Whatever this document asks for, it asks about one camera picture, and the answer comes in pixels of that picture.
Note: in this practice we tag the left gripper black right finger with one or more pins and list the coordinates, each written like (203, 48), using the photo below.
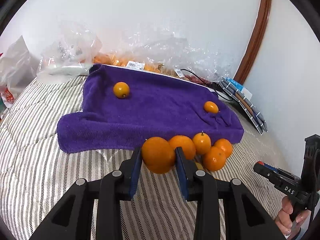
(245, 217)

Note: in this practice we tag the large orange mandarin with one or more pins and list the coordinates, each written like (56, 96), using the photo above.
(158, 156)

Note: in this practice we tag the right hand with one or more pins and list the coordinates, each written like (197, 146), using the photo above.
(284, 222)

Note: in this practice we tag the oval orange kumquat fruit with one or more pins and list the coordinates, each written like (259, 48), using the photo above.
(211, 107)

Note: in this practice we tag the striped bed cover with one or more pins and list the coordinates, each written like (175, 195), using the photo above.
(35, 173)

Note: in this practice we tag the purple towel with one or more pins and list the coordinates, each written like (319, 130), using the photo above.
(157, 106)

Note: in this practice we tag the white blue box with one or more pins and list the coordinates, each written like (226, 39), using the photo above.
(240, 87)

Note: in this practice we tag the orange mandarin top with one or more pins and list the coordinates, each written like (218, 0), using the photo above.
(202, 143)

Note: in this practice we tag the white plastic bag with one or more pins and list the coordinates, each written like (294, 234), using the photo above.
(18, 69)

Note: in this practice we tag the brown wooden frame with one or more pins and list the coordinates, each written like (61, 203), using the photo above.
(255, 42)

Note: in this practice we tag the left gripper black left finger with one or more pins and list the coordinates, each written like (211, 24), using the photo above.
(71, 217)

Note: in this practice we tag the grey checkered folded cloth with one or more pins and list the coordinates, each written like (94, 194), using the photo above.
(252, 112)

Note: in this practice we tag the orange mandarin front left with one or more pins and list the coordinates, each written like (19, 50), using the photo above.
(186, 144)

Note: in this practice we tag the round orange kumquat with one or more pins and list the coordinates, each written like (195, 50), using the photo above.
(121, 90)

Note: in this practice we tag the clear plastic bag of fruit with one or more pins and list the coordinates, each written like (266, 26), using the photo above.
(153, 49)

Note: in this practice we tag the orange mandarin back left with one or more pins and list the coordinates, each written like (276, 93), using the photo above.
(214, 160)

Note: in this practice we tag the small orange mandarin left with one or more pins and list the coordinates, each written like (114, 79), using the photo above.
(225, 146)

